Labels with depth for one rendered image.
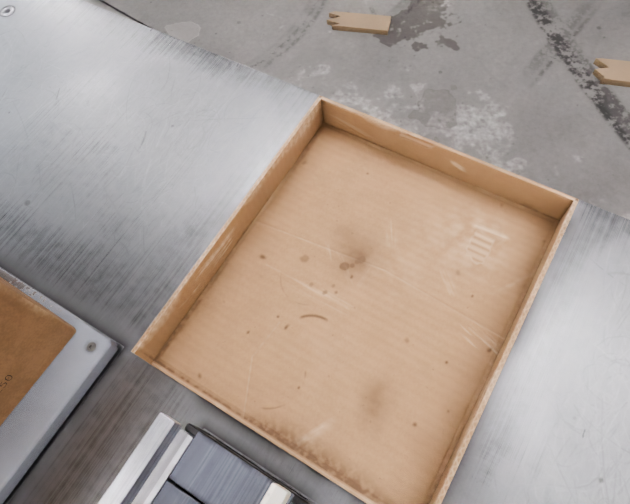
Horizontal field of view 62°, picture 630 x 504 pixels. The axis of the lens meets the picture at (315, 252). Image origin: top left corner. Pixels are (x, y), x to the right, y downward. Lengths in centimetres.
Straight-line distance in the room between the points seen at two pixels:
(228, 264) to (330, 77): 133
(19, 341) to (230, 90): 34
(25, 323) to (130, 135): 25
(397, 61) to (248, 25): 54
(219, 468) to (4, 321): 19
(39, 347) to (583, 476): 43
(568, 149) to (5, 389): 150
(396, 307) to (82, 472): 29
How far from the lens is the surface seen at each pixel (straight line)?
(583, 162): 167
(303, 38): 191
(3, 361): 47
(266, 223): 51
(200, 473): 41
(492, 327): 47
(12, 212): 63
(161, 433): 34
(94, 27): 77
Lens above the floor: 127
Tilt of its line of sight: 64 degrees down
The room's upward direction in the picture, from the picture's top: 11 degrees counter-clockwise
